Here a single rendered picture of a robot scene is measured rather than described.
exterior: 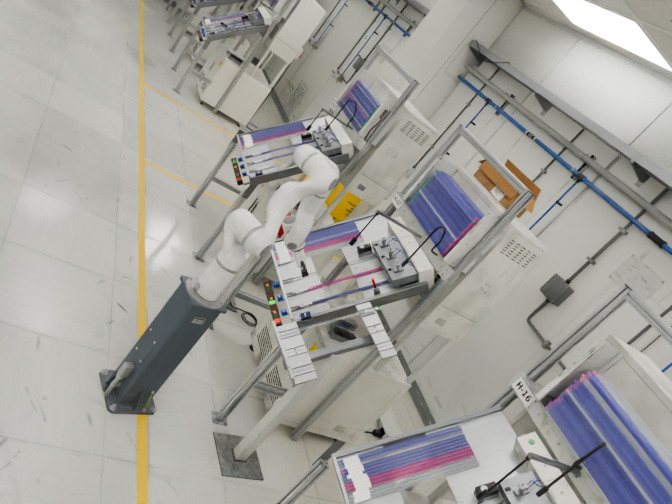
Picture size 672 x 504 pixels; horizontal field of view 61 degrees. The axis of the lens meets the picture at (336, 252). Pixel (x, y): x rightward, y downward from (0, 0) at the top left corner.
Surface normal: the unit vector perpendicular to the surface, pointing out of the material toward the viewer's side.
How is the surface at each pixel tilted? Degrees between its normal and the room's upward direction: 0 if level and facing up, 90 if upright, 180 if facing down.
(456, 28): 90
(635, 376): 90
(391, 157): 90
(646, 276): 90
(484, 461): 44
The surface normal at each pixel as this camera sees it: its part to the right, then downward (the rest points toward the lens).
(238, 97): 0.26, 0.59
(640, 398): -0.75, -0.38
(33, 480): 0.61, -0.72
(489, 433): -0.08, -0.78
